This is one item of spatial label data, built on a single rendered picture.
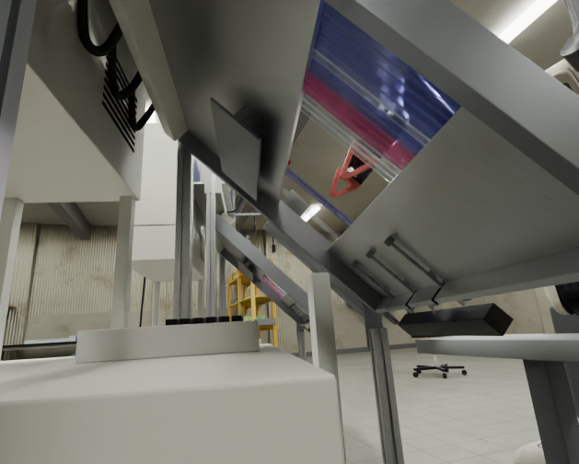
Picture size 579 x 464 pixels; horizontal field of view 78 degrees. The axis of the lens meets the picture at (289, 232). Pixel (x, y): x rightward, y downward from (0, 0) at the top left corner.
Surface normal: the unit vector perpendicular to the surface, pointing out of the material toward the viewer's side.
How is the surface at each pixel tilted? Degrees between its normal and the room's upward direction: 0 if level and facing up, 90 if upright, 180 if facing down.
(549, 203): 136
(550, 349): 90
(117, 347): 90
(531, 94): 90
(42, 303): 90
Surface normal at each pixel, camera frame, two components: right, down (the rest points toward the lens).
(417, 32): 0.11, -0.27
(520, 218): -0.65, 0.71
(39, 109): 0.06, 0.96
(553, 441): -0.95, -0.03
